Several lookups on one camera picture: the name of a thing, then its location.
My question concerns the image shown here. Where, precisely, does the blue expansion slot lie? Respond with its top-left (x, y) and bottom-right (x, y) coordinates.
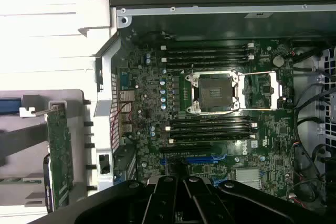
top-left (211, 174), bottom-right (225, 186)
top-left (160, 155), bottom-right (227, 166)

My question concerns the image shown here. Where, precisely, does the silver chipset heat sink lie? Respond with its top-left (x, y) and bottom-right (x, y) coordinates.
top-left (235, 168), bottom-right (260, 183)

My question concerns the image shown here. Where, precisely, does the black RAM slot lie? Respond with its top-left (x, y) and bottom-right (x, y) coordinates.
top-left (162, 55), bottom-right (255, 62)
top-left (170, 129), bottom-right (251, 138)
top-left (160, 43), bottom-right (255, 51)
top-left (165, 122), bottom-right (258, 132)
top-left (169, 118), bottom-right (250, 125)
top-left (169, 134), bottom-right (257, 145)
top-left (165, 61), bottom-right (250, 69)
top-left (165, 50), bottom-right (250, 56)

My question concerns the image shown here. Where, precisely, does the CPU socket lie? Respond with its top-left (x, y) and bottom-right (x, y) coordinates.
top-left (185, 73), bottom-right (241, 116)

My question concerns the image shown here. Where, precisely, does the green motherboard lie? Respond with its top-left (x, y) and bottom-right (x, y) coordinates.
top-left (115, 31), bottom-right (295, 201)

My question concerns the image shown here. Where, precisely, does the grey printed parts rack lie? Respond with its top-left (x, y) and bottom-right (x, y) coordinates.
top-left (0, 89), bottom-right (94, 224)

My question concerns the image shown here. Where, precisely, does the metal socket cover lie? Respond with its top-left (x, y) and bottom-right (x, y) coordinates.
top-left (236, 70), bottom-right (284, 111)

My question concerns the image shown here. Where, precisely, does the round coin battery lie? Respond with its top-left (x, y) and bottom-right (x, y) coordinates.
top-left (272, 55), bottom-right (285, 67)

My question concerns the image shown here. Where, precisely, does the metal disk bay cage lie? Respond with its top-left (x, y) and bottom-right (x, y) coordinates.
top-left (314, 42), bottom-right (336, 162)

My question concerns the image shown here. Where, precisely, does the hard disk blue carrier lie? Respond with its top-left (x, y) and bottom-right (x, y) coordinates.
top-left (0, 97), bottom-right (22, 116)

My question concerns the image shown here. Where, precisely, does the black open PC case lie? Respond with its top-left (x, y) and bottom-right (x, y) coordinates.
top-left (77, 0), bottom-right (336, 224)

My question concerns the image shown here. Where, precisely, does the black cable bundle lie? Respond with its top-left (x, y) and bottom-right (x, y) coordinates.
top-left (292, 77), bottom-right (336, 209)

